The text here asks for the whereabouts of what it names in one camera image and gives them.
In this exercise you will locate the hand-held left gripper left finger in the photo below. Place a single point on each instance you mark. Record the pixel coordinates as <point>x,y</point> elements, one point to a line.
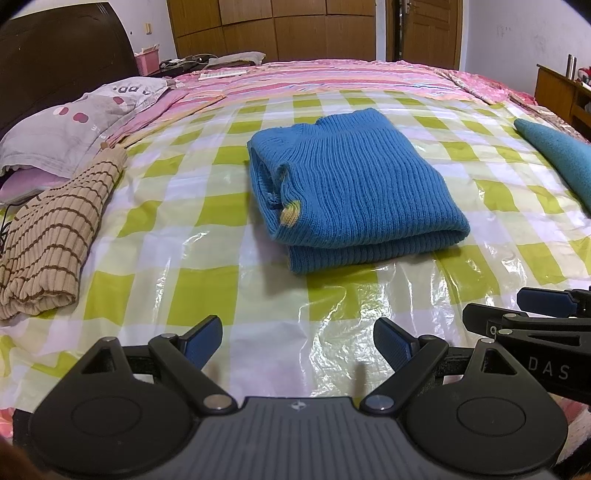
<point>205,341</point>

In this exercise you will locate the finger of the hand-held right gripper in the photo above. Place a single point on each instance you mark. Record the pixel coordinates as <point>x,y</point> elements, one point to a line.
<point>480,318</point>
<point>545,300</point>

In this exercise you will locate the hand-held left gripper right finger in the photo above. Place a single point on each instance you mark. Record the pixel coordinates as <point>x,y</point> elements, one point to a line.
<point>392,344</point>

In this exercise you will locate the blue knitted sweater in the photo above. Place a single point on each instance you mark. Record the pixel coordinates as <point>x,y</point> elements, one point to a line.
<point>360,194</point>

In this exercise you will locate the teal fleece blanket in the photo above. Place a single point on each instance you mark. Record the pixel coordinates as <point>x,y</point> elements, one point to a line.
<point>563,152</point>

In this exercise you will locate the wooden side cabinet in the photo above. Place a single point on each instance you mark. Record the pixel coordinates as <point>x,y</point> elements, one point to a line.
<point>554,92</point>

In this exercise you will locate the pink floral quilt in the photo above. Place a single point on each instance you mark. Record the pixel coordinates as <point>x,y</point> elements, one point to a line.
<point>498,85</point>

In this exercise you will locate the red and white toy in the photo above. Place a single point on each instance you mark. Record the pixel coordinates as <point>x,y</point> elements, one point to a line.
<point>585,76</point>

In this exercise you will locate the beige floral cloth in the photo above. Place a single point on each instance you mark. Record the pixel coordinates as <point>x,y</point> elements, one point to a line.
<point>461,82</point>

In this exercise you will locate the metal bottle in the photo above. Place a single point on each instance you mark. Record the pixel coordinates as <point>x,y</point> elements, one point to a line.
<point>572,67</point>

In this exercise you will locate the grey printed pillow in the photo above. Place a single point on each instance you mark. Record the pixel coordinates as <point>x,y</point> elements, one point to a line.
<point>69,124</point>

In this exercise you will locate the white paper strip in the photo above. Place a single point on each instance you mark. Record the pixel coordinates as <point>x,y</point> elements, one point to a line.
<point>221,74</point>

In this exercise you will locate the pink striped bed sheet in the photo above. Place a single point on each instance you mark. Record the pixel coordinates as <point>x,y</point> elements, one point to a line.
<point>323,74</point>

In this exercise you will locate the grey folded cloth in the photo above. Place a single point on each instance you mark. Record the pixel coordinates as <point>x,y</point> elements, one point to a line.
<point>240,58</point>

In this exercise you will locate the pink storage box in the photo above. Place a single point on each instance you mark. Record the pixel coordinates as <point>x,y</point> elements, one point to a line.
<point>147,62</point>

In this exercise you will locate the wooden door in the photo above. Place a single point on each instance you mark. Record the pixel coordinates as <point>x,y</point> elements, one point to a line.
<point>434,27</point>

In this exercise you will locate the wooden wardrobe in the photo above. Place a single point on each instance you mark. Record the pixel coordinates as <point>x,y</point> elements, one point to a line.
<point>277,27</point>

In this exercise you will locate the dark wooden headboard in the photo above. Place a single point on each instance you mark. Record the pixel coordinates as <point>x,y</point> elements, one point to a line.
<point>60,50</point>

